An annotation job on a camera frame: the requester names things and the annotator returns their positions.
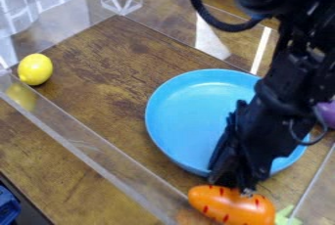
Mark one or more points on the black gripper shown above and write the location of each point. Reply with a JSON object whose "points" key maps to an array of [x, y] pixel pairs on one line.
{"points": [[269, 126]]}

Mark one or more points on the orange toy carrot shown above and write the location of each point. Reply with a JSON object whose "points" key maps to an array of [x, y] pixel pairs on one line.
{"points": [[230, 207]]}

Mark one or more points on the blue round plastic tray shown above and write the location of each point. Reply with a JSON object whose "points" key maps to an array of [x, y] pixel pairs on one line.
{"points": [[187, 111]]}

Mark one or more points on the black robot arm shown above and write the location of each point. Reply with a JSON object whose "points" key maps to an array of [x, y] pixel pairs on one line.
{"points": [[294, 12]]}

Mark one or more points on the purple toy eggplant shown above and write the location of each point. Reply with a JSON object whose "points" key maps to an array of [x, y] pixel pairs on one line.
{"points": [[328, 112]]}

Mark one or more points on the blue object at corner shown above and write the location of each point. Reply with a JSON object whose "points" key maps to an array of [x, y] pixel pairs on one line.
{"points": [[10, 207]]}

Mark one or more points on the yellow toy lemon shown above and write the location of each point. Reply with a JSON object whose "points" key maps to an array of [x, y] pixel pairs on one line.
{"points": [[35, 69]]}

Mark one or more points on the clear acrylic enclosure wall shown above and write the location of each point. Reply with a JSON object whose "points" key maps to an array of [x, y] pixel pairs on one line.
{"points": [[76, 150]]}

